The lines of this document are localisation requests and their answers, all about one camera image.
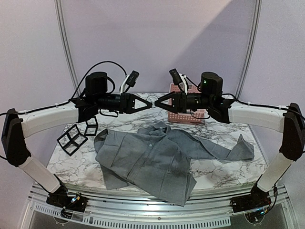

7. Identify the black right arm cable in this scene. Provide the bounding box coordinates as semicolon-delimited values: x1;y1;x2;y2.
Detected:
185;76;305;153

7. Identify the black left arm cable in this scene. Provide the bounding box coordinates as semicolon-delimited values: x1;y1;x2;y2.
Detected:
0;61;128;117

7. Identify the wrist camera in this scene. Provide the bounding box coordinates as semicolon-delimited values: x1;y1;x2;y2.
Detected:
120;71;140;94
169;68;189;94

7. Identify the grey button-up shirt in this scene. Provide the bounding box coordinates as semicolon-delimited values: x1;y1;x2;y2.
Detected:
94;122;254;206

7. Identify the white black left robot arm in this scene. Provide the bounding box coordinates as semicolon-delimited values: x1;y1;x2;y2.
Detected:
1;71;152;214

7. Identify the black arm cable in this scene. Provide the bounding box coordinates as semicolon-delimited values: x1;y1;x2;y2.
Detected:
185;76;305;153
0;61;128;117

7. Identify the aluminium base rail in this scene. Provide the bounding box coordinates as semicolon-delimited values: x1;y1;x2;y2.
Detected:
21;185;298;229

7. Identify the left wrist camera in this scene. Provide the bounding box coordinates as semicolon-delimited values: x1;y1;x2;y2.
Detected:
120;71;140;94

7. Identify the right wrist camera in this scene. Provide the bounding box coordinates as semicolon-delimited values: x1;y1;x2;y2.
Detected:
169;68;189;94

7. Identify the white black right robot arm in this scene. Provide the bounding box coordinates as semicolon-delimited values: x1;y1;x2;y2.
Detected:
154;69;305;216

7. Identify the pink perforated plastic basket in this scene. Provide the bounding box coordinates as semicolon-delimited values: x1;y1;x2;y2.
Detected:
167;83;208;124

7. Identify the right aluminium corner post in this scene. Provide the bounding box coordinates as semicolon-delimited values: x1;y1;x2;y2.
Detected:
235;0;262;98

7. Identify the black frame display box pair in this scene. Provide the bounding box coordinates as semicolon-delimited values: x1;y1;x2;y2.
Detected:
57;124;88;156

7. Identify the aluminium corner post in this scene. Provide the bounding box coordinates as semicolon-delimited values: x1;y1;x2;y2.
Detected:
54;0;79;89
235;0;262;98

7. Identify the left aluminium corner post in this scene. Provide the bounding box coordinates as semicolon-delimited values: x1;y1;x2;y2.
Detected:
54;0;79;89

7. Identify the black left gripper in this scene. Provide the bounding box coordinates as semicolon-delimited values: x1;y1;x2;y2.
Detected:
95;92;152;114

